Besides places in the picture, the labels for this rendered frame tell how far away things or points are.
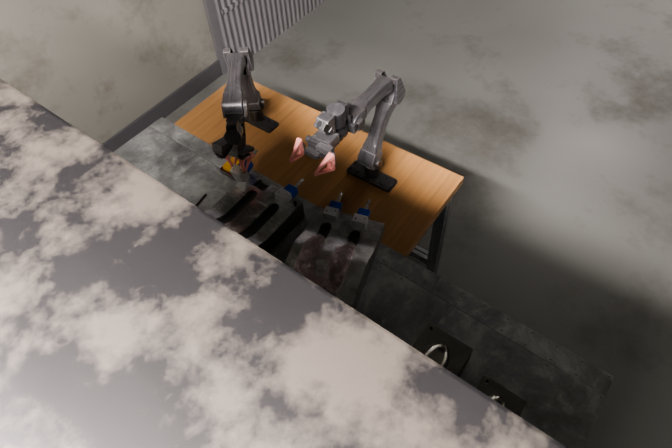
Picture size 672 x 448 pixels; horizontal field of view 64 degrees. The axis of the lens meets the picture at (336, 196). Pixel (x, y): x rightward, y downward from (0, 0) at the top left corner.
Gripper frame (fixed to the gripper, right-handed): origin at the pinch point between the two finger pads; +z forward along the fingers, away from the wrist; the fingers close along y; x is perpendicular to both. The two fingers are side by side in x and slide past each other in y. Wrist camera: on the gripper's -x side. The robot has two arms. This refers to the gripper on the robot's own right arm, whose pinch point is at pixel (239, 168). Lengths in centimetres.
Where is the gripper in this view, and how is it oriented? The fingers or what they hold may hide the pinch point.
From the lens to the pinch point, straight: 200.0
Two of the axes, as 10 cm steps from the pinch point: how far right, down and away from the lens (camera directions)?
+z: -0.5, 8.5, 5.3
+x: 5.3, -4.3, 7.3
